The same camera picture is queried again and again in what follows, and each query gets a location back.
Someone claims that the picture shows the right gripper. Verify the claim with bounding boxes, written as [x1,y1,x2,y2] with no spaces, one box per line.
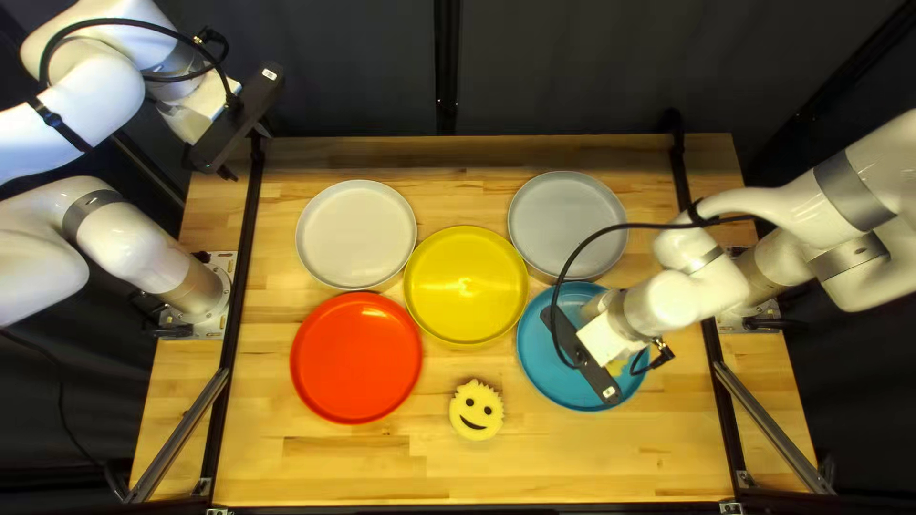
[576,311,648,368]

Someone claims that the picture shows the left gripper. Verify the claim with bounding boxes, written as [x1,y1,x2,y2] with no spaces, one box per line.
[166,79,243,144]

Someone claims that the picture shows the yellow smiling sponge blue underside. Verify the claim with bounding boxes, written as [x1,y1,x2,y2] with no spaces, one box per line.
[448,379,505,442]

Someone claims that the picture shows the teal round plate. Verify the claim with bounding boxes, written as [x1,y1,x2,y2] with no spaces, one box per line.
[516,281,652,412]

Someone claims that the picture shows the yellow round plate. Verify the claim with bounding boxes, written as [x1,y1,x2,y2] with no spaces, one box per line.
[402,225,531,346]

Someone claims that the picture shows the pale grey round plate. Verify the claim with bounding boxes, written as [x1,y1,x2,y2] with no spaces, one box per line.
[295,179,418,290]

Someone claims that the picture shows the orange round plate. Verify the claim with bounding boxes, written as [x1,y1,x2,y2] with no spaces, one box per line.
[290,290,424,425]

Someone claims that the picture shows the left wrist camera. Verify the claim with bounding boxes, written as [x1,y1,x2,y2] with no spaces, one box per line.
[182,63,286,181]

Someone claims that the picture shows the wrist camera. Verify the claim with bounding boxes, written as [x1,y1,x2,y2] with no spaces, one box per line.
[182,63,286,181]
[540,306,622,407]

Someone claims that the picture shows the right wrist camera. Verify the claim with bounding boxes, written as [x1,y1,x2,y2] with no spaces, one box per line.
[540,306,622,407]

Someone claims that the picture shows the black cable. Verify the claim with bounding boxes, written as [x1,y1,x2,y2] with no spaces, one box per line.
[547,204,760,376]
[37,18,240,112]

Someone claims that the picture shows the black frame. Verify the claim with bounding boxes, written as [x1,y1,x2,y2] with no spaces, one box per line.
[0,0,916,515]

